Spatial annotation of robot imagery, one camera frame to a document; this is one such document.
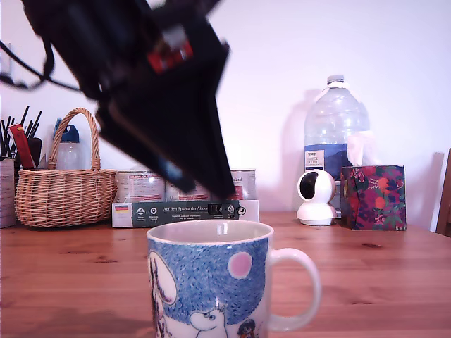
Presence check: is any clear bottle with blue cap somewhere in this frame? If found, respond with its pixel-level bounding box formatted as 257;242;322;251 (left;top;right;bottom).
53;118;87;171

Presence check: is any printed cardboard tray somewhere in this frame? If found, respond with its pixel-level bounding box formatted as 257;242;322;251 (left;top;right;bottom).
111;199;261;229

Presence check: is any woven wicker basket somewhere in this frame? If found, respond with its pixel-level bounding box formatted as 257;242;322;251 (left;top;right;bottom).
14;108;118;229

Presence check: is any red packet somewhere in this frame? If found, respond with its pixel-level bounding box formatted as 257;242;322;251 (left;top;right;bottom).
8;123;37;169

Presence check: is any large clear water bottle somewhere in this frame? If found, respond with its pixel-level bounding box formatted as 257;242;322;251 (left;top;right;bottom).
303;74;371;213

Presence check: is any grey holder box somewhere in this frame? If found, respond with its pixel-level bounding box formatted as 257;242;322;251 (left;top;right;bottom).
0;157;17;229

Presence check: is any blue illustrated ceramic mug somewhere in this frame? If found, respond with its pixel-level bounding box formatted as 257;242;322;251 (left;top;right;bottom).
146;220;323;338

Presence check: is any white tissue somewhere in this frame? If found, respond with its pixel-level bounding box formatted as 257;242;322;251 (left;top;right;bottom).
346;130;376;168

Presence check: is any floral tissue box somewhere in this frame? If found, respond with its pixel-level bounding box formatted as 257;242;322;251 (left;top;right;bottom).
339;164;407;232

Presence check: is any black cable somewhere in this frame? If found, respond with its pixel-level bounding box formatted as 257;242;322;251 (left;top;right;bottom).
0;33;85;92

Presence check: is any small white round camera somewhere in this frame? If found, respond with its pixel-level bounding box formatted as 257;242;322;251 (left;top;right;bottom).
295;170;338;227

